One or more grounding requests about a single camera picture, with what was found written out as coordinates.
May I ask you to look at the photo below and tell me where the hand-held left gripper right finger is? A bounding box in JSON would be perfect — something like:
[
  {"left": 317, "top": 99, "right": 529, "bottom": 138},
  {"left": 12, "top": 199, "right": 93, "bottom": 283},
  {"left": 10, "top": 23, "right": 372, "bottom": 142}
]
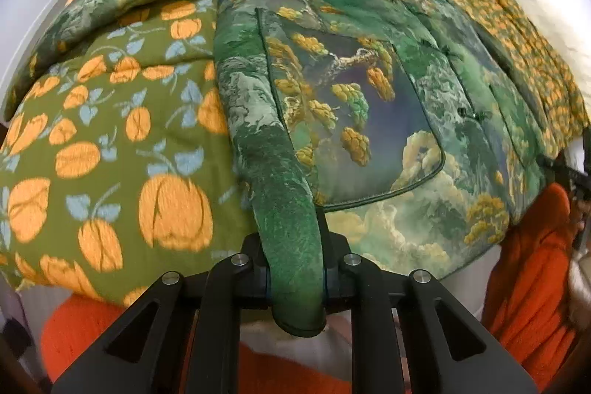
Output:
[{"left": 318, "top": 213, "right": 539, "bottom": 394}]

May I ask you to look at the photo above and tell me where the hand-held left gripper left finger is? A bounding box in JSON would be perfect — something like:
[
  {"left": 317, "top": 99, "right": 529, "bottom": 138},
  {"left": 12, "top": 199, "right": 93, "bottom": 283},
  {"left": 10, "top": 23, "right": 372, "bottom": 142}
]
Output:
[{"left": 51, "top": 234, "right": 271, "bottom": 394}]

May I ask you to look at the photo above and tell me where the green landscape print jacket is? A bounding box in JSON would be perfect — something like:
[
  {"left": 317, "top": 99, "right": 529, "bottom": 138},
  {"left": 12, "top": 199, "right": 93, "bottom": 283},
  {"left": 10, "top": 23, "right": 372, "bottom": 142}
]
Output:
[{"left": 4, "top": 0, "right": 561, "bottom": 337}]

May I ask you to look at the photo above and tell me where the white cloth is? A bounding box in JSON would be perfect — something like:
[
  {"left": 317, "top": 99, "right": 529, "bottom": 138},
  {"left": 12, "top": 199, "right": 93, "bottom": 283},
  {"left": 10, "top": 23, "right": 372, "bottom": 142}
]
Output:
[{"left": 238, "top": 246, "right": 497, "bottom": 381}]

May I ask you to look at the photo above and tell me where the orange knitted garment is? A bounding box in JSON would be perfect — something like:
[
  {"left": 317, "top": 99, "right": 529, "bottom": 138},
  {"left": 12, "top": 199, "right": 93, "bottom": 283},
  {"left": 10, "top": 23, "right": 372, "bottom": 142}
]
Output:
[{"left": 41, "top": 184, "right": 583, "bottom": 394}]

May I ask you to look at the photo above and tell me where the orange floral green bedspread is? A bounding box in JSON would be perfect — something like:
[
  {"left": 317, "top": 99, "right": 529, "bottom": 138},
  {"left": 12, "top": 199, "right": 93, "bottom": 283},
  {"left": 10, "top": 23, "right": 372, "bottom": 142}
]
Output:
[{"left": 0, "top": 0, "right": 591, "bottom": 307}]

